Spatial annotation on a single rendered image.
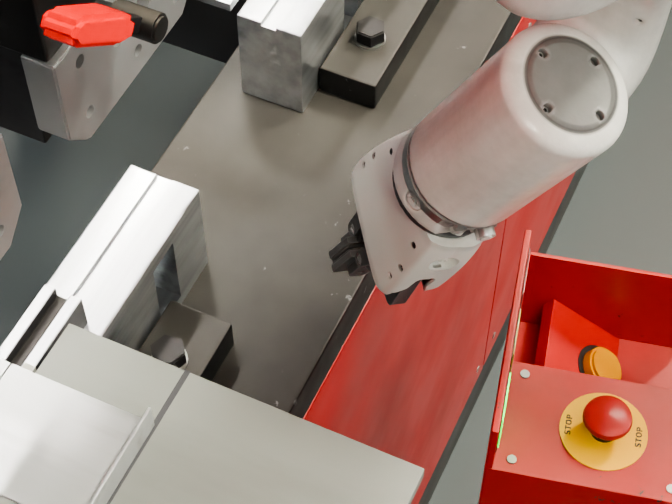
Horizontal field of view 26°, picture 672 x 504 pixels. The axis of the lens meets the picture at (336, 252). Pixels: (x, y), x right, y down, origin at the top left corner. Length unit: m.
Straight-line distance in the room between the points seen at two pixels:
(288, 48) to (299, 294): 0.21
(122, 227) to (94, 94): 0.25
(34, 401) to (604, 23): 0.44
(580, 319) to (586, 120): 0.51
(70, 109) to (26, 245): 1.49
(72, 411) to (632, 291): 0.54
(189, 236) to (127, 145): 1.31
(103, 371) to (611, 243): 1.43
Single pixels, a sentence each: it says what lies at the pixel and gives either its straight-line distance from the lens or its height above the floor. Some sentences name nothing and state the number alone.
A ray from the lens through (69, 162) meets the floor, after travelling 2.41.
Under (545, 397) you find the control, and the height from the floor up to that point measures 0.78.
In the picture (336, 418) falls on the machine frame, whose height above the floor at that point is 0.73.
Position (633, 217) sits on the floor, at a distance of 2.35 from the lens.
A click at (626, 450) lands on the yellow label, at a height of 0.78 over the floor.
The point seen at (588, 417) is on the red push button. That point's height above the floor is 0.81.
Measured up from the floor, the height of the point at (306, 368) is 0.87.
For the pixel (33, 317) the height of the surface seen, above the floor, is 1.00.
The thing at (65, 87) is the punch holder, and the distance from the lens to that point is 0.82.
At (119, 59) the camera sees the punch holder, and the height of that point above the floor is 1.20.
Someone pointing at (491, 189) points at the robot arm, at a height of 1.14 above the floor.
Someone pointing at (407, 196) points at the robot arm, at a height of 1.09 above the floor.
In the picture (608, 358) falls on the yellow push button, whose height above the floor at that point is 0.73.
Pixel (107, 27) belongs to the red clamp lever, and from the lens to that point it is 0.76.
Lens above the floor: 1.83
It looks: 54 degrees down
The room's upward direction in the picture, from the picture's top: straight up
